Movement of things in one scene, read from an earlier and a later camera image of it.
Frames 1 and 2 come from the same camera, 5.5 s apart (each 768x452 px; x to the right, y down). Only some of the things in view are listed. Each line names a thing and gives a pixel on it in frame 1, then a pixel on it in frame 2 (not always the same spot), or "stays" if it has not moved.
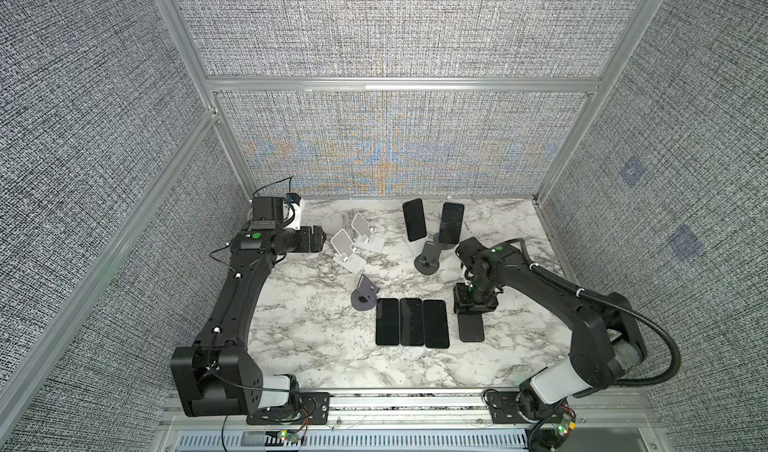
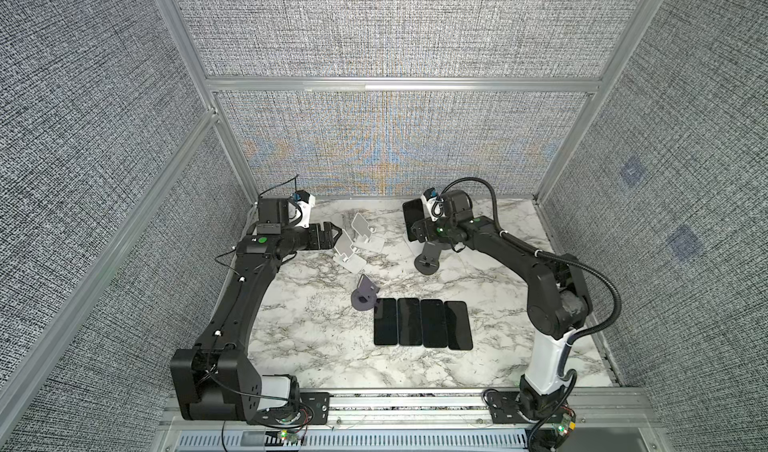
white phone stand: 366,240 stays
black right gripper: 460,299 → 419,231
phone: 471,327 → 458,325
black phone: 387,322 stays
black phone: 411,322 stays
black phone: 435,323 stays
